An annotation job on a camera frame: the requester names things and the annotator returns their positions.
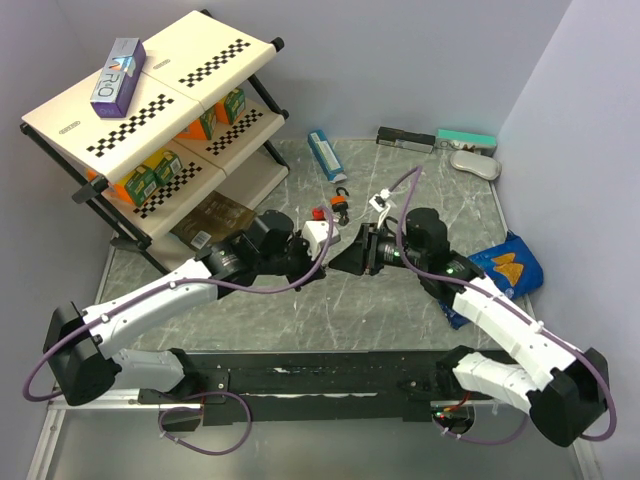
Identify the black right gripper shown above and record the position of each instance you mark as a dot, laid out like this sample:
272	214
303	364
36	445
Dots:
362	255

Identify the orange black padlock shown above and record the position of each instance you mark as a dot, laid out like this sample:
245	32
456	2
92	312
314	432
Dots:
338	202

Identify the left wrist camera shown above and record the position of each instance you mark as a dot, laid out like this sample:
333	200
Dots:
316	234

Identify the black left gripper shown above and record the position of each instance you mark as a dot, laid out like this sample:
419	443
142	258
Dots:
307	262

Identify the teal white box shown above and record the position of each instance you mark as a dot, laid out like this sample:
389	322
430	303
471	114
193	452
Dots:
456	140

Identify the blue chips bag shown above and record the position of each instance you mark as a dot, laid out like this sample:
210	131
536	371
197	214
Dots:
511	265

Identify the orange green box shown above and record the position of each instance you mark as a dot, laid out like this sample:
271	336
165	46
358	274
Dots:
202	128
229	108

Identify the grey oval case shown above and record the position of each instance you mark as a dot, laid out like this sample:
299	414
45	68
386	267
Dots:
481	166

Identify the green scrub daddy box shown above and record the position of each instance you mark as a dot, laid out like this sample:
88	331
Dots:
137	186
165	164

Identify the green Scrub Daddy box front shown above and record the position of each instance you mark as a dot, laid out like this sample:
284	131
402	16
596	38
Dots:
137	186

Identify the beige checkered shelf rack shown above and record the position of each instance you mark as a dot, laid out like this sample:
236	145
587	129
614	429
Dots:
190	65

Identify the blue long box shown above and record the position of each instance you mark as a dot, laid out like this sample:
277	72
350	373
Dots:
326	157

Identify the black long box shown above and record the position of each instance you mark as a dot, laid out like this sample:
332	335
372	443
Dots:
402	139

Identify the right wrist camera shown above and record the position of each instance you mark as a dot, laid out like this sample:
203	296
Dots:
382	204

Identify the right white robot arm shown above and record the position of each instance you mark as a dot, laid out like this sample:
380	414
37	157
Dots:
562	389

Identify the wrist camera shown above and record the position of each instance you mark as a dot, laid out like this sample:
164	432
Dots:
316	234
382	204

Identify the purple silver box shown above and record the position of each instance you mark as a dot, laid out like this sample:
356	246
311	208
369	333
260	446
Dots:
118	78

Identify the brown paper package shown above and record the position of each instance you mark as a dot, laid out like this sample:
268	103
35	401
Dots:
212	220

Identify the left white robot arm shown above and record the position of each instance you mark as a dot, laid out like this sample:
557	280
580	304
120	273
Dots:
88	349

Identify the small black key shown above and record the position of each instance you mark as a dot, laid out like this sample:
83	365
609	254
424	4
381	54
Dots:
343	217

